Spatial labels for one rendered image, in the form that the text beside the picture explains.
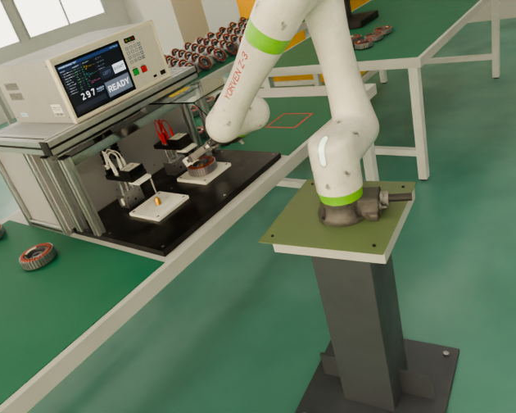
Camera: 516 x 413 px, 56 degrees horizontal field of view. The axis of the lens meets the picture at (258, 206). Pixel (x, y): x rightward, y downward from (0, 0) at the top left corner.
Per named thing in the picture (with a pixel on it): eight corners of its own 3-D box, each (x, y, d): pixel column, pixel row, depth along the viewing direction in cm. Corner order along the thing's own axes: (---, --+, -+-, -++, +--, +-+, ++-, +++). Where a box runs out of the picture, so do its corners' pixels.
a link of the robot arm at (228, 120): (294, 50, 124) (265, 22, 126) (265, 58, 116) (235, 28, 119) (242, 143, 150) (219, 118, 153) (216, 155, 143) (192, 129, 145)
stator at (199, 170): (224, 164, 182) (220, 156, 180) (205, 179, 175) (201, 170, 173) (202, 162, 189) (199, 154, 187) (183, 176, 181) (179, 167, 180)
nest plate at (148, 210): (189, 197, 167) (187, 195, 166) (159, 221, 157) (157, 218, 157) (160, 193, 176) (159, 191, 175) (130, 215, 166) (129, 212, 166)
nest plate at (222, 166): (231, 165, 182) (230, 162, 182) (205, 184, 173) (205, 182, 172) (202, 163, 192) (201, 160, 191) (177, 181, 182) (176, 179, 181)
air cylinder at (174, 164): (188, 166, 192) (184, 154, 189) (175, 175, 187) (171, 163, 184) (179, 165, 195) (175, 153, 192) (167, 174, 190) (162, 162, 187)
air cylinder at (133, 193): (145, 197, 176) (139, 184, 174) (129, 208, 172) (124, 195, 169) (136, 196, 179) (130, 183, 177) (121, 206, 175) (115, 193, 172)
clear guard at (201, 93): (252, 92, 175) (248, 75, 172) (210, 119, 159) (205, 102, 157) (189, 94, 195) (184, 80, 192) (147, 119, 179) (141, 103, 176)
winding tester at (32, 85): (171, 75, 181) (151, 19, 171) (77, 124, 153) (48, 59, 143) (108, 80, 204) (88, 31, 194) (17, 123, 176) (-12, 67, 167)
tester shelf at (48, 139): (198, 77, 188) (195, 65, 186) (52, 156, 145) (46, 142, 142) (128, 82, 215) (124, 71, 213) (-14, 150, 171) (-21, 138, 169)
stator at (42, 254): (64, 252, 159) (59, 243, 158) (35, 274, 152) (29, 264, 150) (44, 247, 166) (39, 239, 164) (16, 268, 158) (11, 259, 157)
